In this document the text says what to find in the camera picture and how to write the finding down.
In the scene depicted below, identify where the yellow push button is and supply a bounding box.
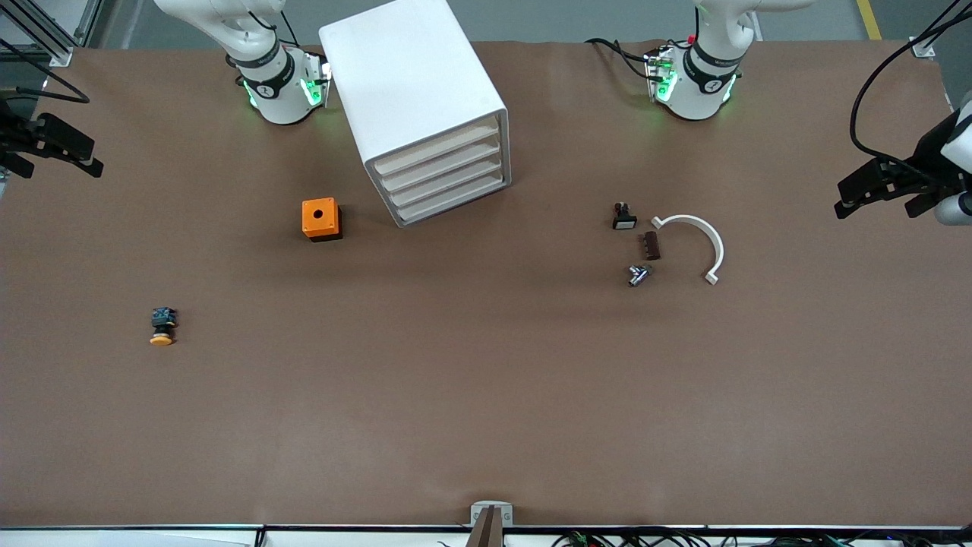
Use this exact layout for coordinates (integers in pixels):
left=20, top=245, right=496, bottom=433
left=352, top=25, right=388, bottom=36
left=149, top=307, right=178, bottom=347

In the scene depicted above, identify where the orange box with hole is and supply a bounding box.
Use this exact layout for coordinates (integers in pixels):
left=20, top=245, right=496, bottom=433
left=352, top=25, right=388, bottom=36
left=301, top=198, right=343, bottom=242

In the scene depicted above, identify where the brown pole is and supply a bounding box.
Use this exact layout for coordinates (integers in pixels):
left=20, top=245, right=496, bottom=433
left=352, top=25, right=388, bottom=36
left=466, top=507, right=504, bottom=547

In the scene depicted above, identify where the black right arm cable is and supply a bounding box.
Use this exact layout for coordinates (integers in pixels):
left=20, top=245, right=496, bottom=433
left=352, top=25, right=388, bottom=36
left=0, top=36, right=92, bottom=105

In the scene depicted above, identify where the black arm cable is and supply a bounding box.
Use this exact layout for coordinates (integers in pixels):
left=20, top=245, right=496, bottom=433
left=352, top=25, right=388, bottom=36
left=0, top=36, right=92, bottom=105
left=849, top=0, right=972, bottom=187

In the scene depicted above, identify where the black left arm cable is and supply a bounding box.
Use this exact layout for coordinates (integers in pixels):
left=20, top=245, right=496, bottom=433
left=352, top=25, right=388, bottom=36
left=849, top=0, right=972, bottom=187

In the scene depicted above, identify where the aluminium frame profile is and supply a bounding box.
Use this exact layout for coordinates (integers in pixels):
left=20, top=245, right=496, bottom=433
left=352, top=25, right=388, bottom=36
left=910, top=0, right=972, bottom=59
left=0, top=0, right=104, bottom=68

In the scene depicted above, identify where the white curved bracket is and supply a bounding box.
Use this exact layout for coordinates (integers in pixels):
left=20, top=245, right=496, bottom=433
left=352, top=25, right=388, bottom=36
left=651, top=214, right=725, bottom=286

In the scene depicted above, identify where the grey table edge bracket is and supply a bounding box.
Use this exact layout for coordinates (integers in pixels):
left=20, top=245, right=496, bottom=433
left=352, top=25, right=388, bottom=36
left=470, top=501, right=514, bottom=527

